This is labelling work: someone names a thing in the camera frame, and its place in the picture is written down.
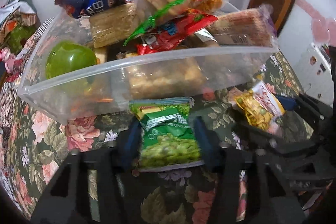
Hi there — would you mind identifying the yellow white snack bag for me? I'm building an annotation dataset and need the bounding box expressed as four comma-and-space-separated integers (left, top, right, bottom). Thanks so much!
234, 81, 285, 136

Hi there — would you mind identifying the long wafer biscuit packet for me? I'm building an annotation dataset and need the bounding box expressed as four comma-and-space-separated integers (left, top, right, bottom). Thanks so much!
207, 4, 277, 48

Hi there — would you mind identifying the green peas snack bag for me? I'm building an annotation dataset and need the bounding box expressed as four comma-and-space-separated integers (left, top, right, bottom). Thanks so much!
129, 97, 203, 172

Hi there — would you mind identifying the green jelly cup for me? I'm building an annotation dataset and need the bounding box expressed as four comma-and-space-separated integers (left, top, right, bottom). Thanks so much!
45, 40, 97, 80

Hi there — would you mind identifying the white appliance with stickers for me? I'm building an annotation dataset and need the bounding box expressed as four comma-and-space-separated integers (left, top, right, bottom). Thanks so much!
294, 43, 334, 107

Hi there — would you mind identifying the floral green bedspread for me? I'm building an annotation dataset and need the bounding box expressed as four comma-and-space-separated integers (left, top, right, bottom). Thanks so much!
1, 17, 313, 223

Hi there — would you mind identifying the red snack packet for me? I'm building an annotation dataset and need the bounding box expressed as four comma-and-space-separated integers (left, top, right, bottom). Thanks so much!
137, 9, 218, 55

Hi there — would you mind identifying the pink plush toy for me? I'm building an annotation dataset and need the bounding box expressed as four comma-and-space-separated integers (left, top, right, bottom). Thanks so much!
1, 47, 15, 75

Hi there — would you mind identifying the clear plastic storage bin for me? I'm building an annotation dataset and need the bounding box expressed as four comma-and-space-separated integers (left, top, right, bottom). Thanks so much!
18, 10, 278, 124

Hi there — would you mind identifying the square cracker packet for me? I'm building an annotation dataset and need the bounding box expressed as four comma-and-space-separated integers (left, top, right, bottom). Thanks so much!
89, 2, 139, 48

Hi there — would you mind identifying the pile of clothes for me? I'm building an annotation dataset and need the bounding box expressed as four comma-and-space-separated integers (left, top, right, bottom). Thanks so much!
1, 0, 38, 55

